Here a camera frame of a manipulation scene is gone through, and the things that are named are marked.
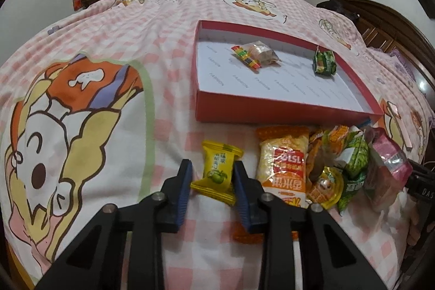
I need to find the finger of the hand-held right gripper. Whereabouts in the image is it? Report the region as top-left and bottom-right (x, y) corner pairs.
(404, 159), (429, 187)

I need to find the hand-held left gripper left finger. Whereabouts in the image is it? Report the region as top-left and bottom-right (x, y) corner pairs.
(34, 159), (194, 290)

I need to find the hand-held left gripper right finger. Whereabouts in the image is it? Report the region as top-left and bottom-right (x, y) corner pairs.
(233, 160), (388, 290)

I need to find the pink drink pouch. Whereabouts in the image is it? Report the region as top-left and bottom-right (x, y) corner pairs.
(365, 127), (413, 212)

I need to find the yellow lime candy packet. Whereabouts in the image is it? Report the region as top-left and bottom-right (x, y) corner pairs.
(190, 140), (244, 206)

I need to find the orange rice cracker packet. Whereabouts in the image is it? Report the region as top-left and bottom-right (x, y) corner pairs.
(233, 125), (310, 245)

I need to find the red cardboard box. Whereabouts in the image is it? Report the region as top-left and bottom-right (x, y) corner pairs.
(191, 20), (384, 123)

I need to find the person's right hand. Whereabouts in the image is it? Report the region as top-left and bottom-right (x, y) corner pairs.
(408, 205), (425, 247)

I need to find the green pea packet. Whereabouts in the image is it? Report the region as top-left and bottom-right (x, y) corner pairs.
(341, 134), (369, 177)
(338, 171), (366, 212)

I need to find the orange jelly cup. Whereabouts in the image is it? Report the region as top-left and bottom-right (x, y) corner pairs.
(307, 166), (344, 210)

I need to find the purple ruffled pillow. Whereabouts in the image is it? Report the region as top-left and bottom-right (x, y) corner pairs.
(369, 45), (435, 100)

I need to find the striped colourful candy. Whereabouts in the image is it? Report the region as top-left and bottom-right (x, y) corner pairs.
(232, 45), (263, 70)

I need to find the dark green snack packet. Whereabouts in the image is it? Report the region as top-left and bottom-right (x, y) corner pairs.
(313, 46), (338, 76)

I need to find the clear wrapped snack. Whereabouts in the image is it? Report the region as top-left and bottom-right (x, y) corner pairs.
(246, 40), (282, 66)

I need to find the dark wooden headboard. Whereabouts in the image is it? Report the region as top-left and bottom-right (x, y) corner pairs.
(318, 0), (435, 100)

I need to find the pink checked cartoon bedsheet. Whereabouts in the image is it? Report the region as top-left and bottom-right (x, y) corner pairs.
(0, 0), (435, 290)

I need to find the dark cloth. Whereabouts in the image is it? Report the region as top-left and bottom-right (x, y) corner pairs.
(317, 0), (357, 22)

